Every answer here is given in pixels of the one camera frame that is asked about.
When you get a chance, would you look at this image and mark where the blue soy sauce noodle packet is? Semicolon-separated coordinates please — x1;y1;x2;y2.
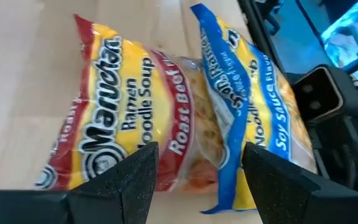
190;2;319;215

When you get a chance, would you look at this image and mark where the lit display screen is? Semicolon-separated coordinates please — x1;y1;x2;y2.
320;0;358;82

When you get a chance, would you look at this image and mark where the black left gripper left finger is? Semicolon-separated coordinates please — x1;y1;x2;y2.
0;141;160;224

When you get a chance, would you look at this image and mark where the black table clamp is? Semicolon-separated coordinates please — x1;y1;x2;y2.
290;63;358;125

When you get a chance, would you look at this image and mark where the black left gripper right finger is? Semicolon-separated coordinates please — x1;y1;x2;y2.
241;141;358;224

